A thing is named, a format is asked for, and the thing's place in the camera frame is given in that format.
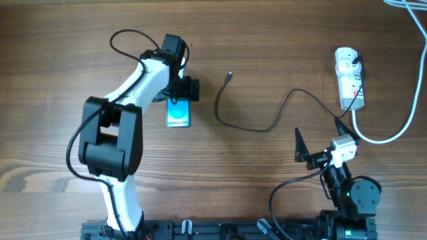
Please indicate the white power strip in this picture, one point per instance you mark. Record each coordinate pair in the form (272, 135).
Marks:
(350, 86)

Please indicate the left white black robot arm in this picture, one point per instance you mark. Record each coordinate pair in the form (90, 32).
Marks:
(110, 137)

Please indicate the blue screen smartphone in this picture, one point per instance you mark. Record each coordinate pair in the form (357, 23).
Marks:
(178, 113)

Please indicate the white usb charger adapter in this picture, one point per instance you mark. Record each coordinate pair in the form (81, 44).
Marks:
(347, 67)

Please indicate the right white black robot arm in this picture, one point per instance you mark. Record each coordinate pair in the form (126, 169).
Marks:
(355, 198)

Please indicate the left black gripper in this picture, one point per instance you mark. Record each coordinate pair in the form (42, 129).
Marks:
(186, 92)

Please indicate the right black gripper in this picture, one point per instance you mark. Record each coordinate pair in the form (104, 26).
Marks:
(317, 159)

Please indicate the black mounting rail base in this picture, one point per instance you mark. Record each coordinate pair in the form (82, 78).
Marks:
(230, 230)

